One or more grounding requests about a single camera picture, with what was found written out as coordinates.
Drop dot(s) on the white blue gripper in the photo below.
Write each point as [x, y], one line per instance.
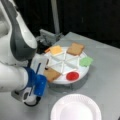
[36, 85]

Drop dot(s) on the toasted bread slice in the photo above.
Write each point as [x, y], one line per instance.
[51, 74]
[75, 49]

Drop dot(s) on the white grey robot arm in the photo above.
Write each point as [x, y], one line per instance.
[21, 68]

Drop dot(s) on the yellow cheese slice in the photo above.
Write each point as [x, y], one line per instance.
[55, 50]

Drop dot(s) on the white divided round tray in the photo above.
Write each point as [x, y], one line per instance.
[65, 63]

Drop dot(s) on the red tomato slice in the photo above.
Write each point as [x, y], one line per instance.
[71, 76]

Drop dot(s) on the green lettuce piece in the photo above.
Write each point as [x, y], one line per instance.
[86, 61]

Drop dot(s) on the white paper plate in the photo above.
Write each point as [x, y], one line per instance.
[75, 107]

